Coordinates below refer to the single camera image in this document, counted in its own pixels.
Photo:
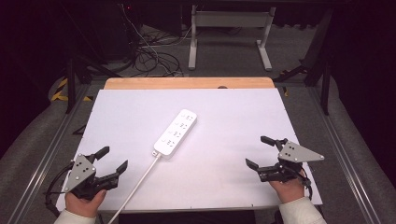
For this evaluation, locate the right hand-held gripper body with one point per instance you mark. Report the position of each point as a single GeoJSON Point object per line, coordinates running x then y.
{"type": "Point", "coordinates": [297, 153]}

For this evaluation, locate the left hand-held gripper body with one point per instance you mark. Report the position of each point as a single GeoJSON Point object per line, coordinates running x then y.
{"type": "Point", "coordinates": [79, 174]}

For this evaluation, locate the person's left hand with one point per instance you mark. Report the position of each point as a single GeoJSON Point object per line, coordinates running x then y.
{"type": "Point", "coordinates": [82, 207]}

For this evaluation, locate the person's right hand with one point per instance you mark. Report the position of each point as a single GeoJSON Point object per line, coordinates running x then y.
{"type": "Point", "coordinates": [288, 191]}

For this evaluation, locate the white table cover board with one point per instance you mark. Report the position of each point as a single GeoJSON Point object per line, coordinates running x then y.
{"type": "Point", "coordinates": [218, 174]}

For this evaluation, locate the white power strip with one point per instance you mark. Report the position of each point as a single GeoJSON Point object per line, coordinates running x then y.
{"type": "Point", "coordinates": [176, 133]}

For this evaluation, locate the yellow black hazard tape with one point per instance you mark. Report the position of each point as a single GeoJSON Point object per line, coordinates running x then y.
{"type": "Point", "coordinates": [59, 93]}

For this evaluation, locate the black metal stand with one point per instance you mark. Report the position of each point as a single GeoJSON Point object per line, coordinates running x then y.
{"type": "Point", "coordinates": [71, 84]}
{"type": "Point", "coordinates": [323, 74]}

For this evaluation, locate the person's dark clothing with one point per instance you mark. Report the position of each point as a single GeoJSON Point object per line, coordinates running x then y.
{"type": "Point", "coordinates": [186, 217]}

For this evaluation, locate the wooden table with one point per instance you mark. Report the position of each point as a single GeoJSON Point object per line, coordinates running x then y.
{"type": "Point", "coordinates": [186, 83]}

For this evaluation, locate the aluminium floor rail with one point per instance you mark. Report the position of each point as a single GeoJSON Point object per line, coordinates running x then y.
{"type": "Point", "coordinates": [46, 158]}
{"type": "Point", "coordinates": [345, 158]}

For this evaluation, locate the white metal desk frame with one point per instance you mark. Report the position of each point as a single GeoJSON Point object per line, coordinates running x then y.
{"type": "Point", "coordinates": [232, 19]}

